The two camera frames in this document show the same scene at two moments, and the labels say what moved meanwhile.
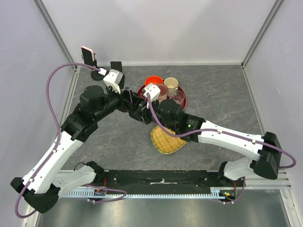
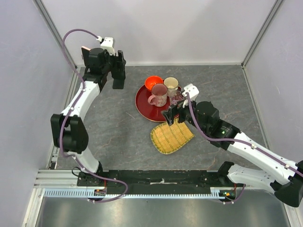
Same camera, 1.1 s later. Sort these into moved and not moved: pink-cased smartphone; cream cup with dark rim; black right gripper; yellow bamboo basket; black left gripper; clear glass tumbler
Moved: black right gripper; black left gripper
Not moved: cream cup with dark rim; pink-cased smartphone; clear glass tumbler; yellow bamboo basket
